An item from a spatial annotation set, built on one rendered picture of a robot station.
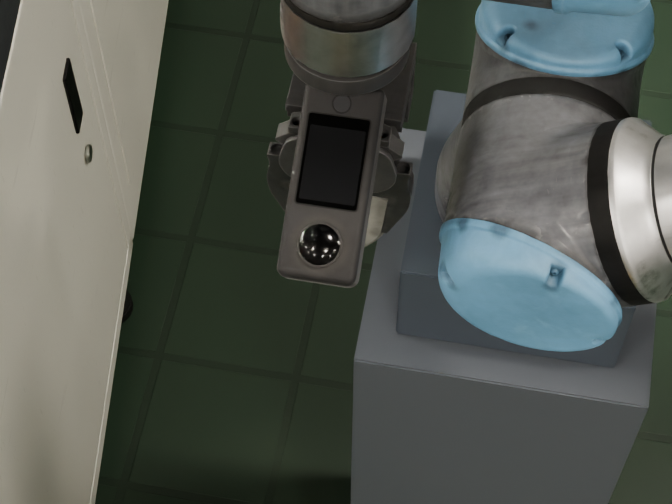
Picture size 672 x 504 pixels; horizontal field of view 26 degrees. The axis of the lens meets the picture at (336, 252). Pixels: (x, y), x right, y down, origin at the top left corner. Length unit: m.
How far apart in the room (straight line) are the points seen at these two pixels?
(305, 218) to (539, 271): 0.14
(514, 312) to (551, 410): 0.31
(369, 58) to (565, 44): 0.20
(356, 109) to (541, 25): 0.18
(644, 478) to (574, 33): 1.17
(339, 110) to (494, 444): 0.53
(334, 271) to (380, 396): 0.43
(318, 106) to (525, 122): 0.16
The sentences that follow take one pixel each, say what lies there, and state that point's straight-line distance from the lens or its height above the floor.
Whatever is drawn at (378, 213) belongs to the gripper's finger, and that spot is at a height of 1.08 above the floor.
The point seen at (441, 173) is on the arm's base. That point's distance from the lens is 1.12.
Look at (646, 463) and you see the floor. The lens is 2.06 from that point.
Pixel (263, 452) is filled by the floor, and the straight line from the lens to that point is 2.03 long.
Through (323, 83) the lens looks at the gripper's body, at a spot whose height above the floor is 1.22.
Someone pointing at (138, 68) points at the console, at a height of 0.23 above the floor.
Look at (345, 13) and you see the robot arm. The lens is 0.75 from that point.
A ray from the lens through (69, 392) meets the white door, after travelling 1.73.
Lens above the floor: 1.85
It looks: 58 degrees down
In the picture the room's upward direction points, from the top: straight up
